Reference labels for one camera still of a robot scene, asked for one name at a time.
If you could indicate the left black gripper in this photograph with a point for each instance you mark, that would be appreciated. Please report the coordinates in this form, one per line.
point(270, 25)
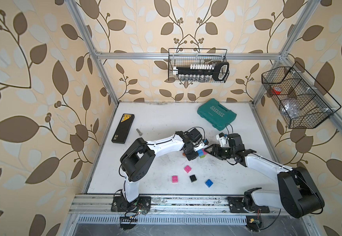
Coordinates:
point(190, 157)

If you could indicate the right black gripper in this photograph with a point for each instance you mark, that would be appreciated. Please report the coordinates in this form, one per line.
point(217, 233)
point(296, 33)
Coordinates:
point(216, 153)

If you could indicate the light blue long lego brick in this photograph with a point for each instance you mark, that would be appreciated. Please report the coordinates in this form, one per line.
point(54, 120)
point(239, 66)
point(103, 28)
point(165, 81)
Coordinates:
point(200, 152)

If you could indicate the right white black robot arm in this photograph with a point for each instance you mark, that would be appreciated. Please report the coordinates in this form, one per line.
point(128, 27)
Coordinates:
point(297, 193)

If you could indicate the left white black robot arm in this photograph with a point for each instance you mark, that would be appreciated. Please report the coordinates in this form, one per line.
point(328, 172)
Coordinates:
point(137, 160)

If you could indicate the black lego brick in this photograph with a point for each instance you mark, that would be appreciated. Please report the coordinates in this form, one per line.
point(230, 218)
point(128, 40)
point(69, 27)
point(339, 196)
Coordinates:
point(193, 178)

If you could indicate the dark blue lego brick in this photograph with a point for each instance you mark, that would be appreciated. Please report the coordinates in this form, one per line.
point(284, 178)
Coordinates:
point(209, 183)

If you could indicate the green plastic tool case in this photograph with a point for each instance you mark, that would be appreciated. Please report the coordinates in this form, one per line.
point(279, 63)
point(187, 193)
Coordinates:
point(216, 114)

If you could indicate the clear plastic bag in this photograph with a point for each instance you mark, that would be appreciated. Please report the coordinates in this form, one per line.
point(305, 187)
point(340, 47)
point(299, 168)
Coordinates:
point(290, 108)

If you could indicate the red tape roll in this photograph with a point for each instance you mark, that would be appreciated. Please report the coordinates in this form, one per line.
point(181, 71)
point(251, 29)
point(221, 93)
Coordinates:
point(276, 90)

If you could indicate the black flat box yellow label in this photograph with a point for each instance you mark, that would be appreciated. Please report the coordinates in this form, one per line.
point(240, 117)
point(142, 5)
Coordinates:
point(123, 128)

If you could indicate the right circuit board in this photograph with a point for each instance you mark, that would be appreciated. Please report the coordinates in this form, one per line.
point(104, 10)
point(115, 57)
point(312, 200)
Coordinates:
point(253, 224)

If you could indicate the circuit board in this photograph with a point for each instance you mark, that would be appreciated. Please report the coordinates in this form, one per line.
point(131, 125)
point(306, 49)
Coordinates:
point(129, 220)
point(253, 224)

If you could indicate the black socket holder tool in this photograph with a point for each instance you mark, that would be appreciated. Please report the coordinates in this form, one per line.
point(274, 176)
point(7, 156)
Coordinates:
point(217, 72)

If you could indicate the left circuit board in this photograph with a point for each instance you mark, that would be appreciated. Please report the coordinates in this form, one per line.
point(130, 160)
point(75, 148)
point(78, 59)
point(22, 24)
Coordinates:
point(129, 220)

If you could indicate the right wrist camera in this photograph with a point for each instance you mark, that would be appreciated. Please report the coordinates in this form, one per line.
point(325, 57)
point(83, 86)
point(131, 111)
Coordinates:
point(222, 138)

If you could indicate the right black wire basket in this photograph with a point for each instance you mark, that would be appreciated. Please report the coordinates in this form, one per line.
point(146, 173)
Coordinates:
point(315, 101)

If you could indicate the black wire basket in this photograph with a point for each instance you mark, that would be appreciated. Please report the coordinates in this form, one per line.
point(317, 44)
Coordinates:
point(190, 56)
point(315, 101)

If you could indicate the back black wire basket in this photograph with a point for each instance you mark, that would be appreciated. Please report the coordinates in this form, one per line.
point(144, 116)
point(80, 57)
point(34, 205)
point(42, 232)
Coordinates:
point(190, 56)

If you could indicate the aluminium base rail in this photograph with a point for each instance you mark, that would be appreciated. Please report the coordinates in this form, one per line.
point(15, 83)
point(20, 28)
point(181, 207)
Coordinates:
point(168, 204)

